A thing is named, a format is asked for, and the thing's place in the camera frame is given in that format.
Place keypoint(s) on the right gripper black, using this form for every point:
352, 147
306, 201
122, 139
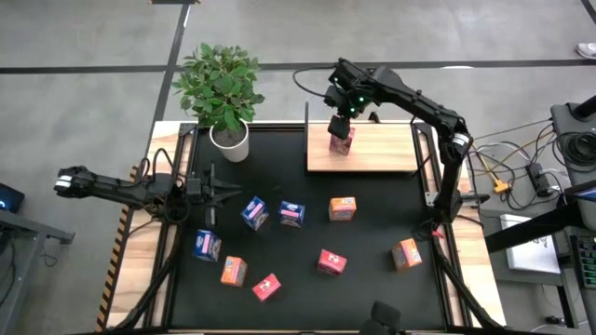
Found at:
344, 104

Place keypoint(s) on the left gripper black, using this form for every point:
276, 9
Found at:
212, 209

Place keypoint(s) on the blue Frosted Flakes cereal box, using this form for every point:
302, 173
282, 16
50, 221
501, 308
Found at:
291, 215
207, 245
254, 213

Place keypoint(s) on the red Froot Loops cereal box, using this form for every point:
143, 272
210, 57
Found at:
332, 262
266, 287
342, 145

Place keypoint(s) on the orange Mini Wheats cereal box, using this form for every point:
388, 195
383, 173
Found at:
406, 254
234, 271
342, 209

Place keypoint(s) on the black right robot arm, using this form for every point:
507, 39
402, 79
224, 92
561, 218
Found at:
419, 102

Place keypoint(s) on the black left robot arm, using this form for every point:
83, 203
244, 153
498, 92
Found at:
112, 188

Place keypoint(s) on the white ribbed plant pot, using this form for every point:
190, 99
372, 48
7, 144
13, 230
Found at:
235, 151

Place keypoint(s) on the green leafy plant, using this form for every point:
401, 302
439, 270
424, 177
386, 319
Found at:
219, 84

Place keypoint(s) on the black table mat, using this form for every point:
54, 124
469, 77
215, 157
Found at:
302, 288

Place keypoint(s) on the yellow black hazard tape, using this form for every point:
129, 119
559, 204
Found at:
114, 260

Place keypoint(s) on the black rounded object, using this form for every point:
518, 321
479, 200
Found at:
384, 316

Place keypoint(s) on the grey metal stand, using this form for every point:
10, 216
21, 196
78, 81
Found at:
23, 228

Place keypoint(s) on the black power strip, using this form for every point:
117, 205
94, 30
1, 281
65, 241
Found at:
539, 179

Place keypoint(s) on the dark device with blue light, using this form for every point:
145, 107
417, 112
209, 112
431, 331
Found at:
9, 197

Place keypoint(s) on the grey equipment stand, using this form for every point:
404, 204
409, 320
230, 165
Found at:
565, 121

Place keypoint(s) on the black angled beam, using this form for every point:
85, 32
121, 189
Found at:
535, 228

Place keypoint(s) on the white flat board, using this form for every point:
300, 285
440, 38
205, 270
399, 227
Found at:
531, 256

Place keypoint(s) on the person's shoe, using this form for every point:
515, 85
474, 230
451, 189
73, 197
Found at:
587, 50

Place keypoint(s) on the backlit keyboard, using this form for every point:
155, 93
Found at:
586, 260

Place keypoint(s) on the small black floor plug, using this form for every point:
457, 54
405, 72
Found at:
554, 320

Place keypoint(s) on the wooden shelf with black frame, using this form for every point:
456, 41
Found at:
382, 149

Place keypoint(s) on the black metal rig frame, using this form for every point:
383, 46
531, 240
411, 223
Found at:
166, 298

